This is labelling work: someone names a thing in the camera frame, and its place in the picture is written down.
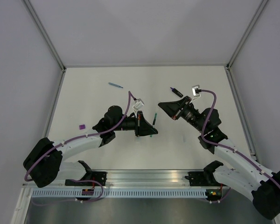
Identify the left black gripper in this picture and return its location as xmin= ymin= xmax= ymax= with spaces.
xmin=113 ymin=111 xmax=158 ymax=138

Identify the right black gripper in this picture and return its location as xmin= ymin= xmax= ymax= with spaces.
xmin=158 ymin=96 xmax=205 ymax=133

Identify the green pen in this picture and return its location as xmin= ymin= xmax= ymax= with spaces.
xmin=150 ymin=112 xmax=157 ymax=138

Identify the purple black highlighter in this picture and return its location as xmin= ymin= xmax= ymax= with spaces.
xmin=170 ymin=87 xmax=183 ymax=98

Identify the purple highlighter cap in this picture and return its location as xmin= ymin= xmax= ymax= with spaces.
xmin=79 ymin=124 xmax=86 ymax=130

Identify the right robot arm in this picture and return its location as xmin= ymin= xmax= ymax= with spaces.
xmin=158 ymin=97 xmax=280 ymax=220

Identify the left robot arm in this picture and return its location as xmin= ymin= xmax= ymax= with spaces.
xmin=23 ymin=105 xmax=158 ymax=188

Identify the blue pen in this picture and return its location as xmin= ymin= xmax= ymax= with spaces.
xmin=108 ymin=82 xmax=123 ymax=89

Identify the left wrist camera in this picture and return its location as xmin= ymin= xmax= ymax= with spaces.
xmin=133 ymin=98 xmax=144 ymax=116

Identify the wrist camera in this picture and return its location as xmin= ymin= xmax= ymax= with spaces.
xmin=191 ymin=85 xmax=201 ymax=103
xmin=133 ymin=98 xmax=144 ymax=116

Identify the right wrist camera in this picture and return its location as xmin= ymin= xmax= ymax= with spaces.
xmin=191 ymin=85 xmax=201 ymax=103

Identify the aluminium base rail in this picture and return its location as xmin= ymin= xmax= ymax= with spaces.
xmin=91 ymin=169 xmax=208 ymax=187

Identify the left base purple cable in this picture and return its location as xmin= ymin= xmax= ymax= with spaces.
xmin=32 ymin=179 xmax=105 ymax=206

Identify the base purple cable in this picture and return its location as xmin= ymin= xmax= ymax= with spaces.
xmin=32 ymin=179 xmax=105 ymax=206
xmin=206 ymin=182 xmax=232 ymax=205

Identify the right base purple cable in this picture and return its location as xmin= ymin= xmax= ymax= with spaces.
xmin=206 ymin=182 xmax=232 ymax=205

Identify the slotted cable duct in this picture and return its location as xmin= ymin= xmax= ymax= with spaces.
xmin=32 ymin=188 xmax=207 ymax=198

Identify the right aluminium frame post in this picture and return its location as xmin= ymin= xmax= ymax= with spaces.
xmin=226 ymin=0 xmax=270 ymax=70

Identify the aluminium frame post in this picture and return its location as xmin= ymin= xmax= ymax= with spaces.
xmin=226 ymin=0 xmax=270 ymax=70
xmin=22 ymin=0 xmax=66 ymax=72

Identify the left aluminium frame post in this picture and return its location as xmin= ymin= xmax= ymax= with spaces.
xmin=22 ymin=0 xmax=66 ymax=72

